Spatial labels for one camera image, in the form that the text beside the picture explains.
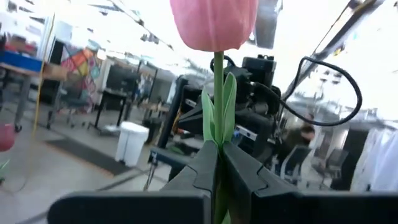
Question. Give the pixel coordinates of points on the dark overhead fixture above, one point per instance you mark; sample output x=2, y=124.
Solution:
x=265, y=25

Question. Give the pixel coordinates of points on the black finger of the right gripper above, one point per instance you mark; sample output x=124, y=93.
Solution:
x=192, y=119

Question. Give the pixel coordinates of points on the blue topped table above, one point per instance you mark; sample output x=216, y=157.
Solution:
x=18, y=62

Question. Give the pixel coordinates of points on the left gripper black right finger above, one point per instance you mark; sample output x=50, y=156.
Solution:
x=311, y=208

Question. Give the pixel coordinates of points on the black overhead beam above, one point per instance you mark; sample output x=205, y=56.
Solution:
x=348, y=25

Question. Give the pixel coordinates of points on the colourful wall mural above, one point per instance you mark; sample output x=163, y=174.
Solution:
x=81, y=68

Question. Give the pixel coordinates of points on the person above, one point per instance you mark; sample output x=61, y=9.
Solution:
x=298, y=135

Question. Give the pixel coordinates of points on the dark floor mat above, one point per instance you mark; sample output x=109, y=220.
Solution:
x=90, y=155

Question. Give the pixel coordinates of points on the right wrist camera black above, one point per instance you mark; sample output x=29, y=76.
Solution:
x=259, y=71

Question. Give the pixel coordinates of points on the white trash bin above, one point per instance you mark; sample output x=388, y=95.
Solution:
x=132, y=143

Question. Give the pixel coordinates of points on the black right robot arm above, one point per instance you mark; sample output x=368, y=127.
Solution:
x=267, y=121

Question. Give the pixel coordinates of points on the black table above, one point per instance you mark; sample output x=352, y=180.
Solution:
x=115, y=93

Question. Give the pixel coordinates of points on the white curtain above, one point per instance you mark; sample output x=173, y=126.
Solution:
x=379, y=161

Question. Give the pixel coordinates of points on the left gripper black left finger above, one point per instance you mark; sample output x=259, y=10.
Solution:
x=140, y=208

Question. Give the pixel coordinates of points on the pink artificial tulip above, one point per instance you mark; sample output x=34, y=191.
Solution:
x=214, y=25
x=4, y=137

